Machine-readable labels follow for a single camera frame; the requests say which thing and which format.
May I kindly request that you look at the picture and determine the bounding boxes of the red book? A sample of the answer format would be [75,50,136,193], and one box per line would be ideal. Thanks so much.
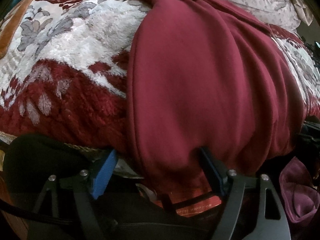
[140,190,223,217]

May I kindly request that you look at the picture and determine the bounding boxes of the plush floral blanket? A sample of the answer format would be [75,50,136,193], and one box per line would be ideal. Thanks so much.
[0,0,320,157]

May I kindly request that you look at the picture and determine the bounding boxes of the purple cloth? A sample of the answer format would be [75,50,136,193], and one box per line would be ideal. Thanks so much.
[279,156,320,227]

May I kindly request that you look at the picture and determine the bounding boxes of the floral bed sheet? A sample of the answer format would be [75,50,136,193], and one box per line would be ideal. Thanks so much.
[32,0,313,32]

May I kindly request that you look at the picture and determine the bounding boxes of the maroon fleece garment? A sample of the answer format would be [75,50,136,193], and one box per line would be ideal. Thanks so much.
[126,0,304,202]

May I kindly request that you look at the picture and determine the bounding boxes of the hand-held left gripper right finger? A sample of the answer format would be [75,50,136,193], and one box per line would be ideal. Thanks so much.
[200,147,292,240]

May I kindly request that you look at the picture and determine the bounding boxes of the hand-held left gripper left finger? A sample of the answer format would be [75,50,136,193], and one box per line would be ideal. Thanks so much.
[31,149,118,240]

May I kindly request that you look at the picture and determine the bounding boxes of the black cloth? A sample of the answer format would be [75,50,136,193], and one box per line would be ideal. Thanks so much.
[4,134,97,198]

